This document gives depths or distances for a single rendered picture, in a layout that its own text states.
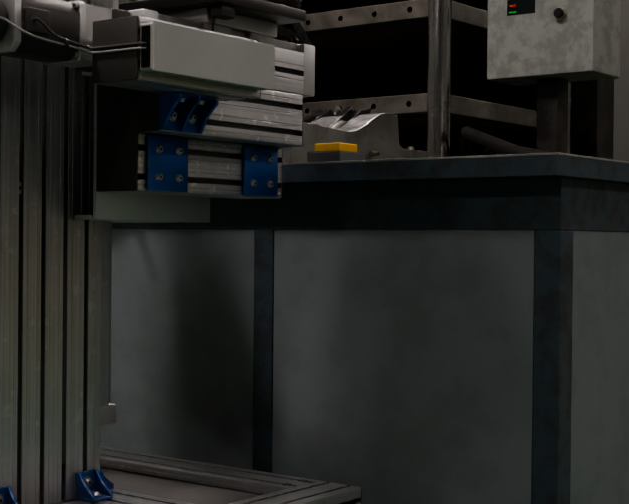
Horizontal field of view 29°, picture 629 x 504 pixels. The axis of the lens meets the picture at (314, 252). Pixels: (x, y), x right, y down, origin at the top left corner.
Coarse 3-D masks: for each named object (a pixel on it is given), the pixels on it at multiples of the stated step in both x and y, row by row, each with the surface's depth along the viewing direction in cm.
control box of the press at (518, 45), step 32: (512, 0) 315; (544, 0) 309; (576, 0) 304; (608, 0) 307; (512, 32) 315; (544, 32) 309; (576, 32) 304; (608, 32) 308; (512, 64) 315; (544, 64) 309; (576, 64) 304; (608, 64) 308; (544, 96) 315; (544, 128) 315
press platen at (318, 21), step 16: (416, 0) 326; (320, 16) 346; (336, 16) 342; (352, 16) 339; (368, 16) 335; (384, 16) 332; (400, 16) 329; (416, 16) 326; (464, 16) 332; (480, 16) 338
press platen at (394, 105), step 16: (384, 96) 332; (400, 96) 329; (416, 96) 326; (304, 112) 349; (384, 112) 332; (400, 112) 329; (416, 112) 326; (464, 112) 332; (480, 112) 339; (496, 112) 346; (512, 112) 353; (528, 112) 360
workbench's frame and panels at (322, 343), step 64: (320, 192) 241; (384, 192) 231; (448, 192) 222; (512, 192) 214; (576, 192) 213; (128, 256) 274; (192, 256) 262; (256, 256) 251; (320, 256) 241; (384, 256) 231; (448, 256) 223; (512, 256) 215; (576, 256) 214; (128, 320) 274; (192, 320) 262; (256, 320) 251; (320, 320) 241; (384, 320) 231; (448, 320) 223; (512, 320) 215; (576, 320) 214; (128, 384) 274; (192, 384) 262; (256, 384) 251; (320, 384) 241; (384, 384) 231; (448, 384) 223; (512, 384) 215; (576, 384) 215; (128, 448) 274; (192, 448) 262; (256, 448) 251; (320, 448) 241; (384, 448) 232; (448, 448) 223; (512, 448) 215; (576, 448) 215
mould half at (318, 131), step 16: (304, 128) 250; (320, 128) 255; (352, 128) 267; (368, 128) 268; (384, 128) 273; (304, 144) 250; (368, 144) 268; (384, 144) 273; (288, 160) 248; (304, 160) 251
